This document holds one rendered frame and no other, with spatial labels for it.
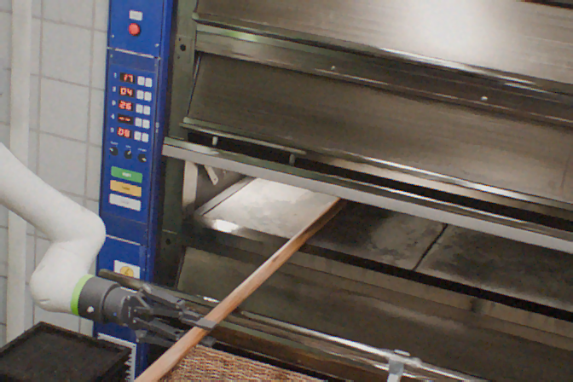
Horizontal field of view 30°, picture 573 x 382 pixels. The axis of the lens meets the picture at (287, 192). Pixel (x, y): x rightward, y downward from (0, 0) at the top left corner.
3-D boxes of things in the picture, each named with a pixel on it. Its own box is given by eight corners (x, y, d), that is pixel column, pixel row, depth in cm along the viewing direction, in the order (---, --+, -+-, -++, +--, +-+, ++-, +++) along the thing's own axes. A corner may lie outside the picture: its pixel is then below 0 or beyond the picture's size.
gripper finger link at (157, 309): (141, 306, 225) (141, 300, 224) (189, 312, 221) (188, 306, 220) (132, 313, 221) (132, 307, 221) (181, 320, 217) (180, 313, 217)
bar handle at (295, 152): (175, 145, 258) (178, 144, 260) (301, 175, 248) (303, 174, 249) (179, 121, 257) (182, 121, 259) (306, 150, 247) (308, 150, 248)
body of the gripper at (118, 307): (123, 280, 227) (161, 291, 224) (120, 315, 230) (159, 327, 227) (104, 292, 220) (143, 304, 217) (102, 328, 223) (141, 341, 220)
